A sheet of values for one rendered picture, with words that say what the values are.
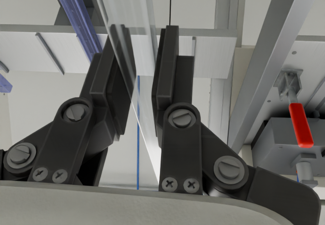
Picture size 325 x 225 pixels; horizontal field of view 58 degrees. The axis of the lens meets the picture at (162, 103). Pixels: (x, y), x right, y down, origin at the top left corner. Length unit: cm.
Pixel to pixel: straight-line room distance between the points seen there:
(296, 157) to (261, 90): 15
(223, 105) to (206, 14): 148
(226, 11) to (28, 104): 196
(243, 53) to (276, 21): 38
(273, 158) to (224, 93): 17
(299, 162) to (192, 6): 164
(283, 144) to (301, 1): 23
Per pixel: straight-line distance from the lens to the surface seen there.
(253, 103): 46
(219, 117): 63
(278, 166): 57
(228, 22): 61
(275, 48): 37
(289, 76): 42
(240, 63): 74
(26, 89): 236
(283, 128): 49
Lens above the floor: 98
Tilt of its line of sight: 13 degrees up
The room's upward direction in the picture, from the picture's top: 179 degrees counter-clockwise
